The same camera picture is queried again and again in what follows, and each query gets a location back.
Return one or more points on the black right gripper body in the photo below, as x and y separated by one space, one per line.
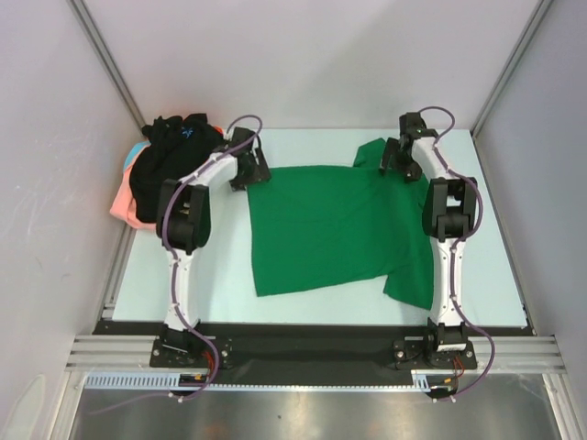
399 160

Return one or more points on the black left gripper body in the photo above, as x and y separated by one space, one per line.
248 177

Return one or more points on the green t-shirt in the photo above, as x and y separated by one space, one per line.
314 227

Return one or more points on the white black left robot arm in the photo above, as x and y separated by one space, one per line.
184 225

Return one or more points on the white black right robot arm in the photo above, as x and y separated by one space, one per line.
451 214

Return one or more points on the black t-shirt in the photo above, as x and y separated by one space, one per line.
178 146

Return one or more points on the light blue t-shirt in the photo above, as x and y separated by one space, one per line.
135 150

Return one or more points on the pink t-shirt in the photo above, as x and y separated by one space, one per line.
124 206

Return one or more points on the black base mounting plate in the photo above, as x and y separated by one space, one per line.
293 352

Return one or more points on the aluminium corner frame post right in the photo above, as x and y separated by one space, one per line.
514 59

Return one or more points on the aluminium corner frame post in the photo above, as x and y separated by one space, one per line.
97 41
514 59

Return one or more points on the aluminium corner frame post left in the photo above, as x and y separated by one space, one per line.
97 41

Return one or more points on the white slotted cable duct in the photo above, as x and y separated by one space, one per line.
188 382

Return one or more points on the aluminium front rail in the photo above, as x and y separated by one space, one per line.
513 354

